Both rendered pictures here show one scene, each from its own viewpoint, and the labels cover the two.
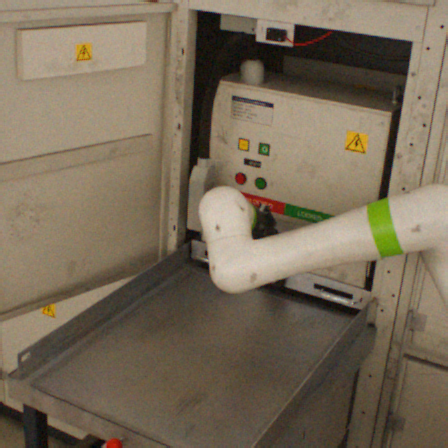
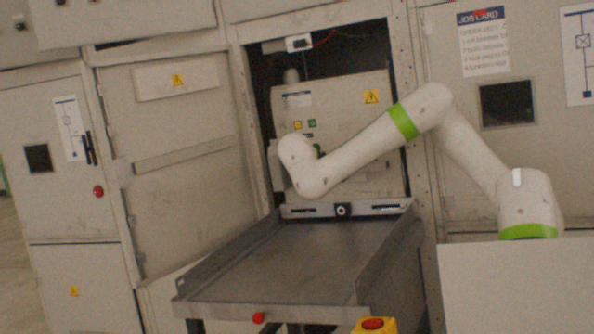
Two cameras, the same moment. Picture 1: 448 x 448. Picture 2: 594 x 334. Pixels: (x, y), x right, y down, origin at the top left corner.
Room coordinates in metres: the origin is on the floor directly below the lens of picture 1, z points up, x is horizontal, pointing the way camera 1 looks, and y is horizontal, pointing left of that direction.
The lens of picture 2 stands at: (-0.25, 0.05, 1.47)
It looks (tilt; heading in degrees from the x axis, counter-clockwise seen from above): 11 degrees down; 358
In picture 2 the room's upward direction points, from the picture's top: 10 degrees counter-clockwise
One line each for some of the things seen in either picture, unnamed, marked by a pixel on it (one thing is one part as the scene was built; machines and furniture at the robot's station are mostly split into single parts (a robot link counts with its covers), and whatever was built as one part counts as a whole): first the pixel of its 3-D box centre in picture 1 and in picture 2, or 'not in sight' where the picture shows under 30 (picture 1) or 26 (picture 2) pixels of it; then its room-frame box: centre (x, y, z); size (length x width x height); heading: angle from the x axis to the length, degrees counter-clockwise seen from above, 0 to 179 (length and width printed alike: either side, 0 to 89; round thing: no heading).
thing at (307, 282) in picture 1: (279, 270); (345, 206); (1.86, -0.17, 0.89); 0.54 x 0.05 x 0.06; 63
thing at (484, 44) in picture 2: not in sight; (483, 42); (1.53, -0.65, 1.43); 0.15 x 0.01 x 0.21; 63
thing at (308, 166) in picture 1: (286, 186); (333, 144); (1.84, -0.16, 1.15); 0.48 x 0.01 x 0.48; 63
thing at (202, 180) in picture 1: (202, 196); (278, 167); (1.88, 0.06, 1.09); 0.08 x 0.05 x 0.17; 153
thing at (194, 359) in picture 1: (206, 359); (309, 264); (1.50, 0.02, 0.82); 0.68 x 0.62 x 0.06; 153
